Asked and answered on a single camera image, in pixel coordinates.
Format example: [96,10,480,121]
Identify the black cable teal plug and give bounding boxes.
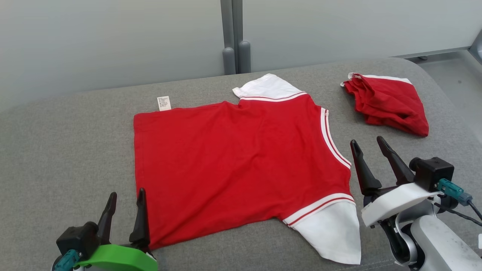
[433,178,482,227]
[53,249,81,271]

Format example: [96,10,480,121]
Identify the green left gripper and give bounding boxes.
[73,187,159,271]

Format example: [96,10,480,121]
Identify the grey partition post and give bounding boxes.
[220,0,252,75]

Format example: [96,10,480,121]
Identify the black left cable teal plug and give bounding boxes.
[53,249,81,271]

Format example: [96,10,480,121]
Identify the black right cable teal plug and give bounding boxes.
[433,178,482,227]

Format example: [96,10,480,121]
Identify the grey partition base rail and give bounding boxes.
[394,30,482,65]

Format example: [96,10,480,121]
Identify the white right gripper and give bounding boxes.
[350,136,445,228]

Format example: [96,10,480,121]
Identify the red jersey white sleeves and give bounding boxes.
[133,73,362,265]

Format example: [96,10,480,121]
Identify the plain red shorts white trim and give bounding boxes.
[340,72,430,137]

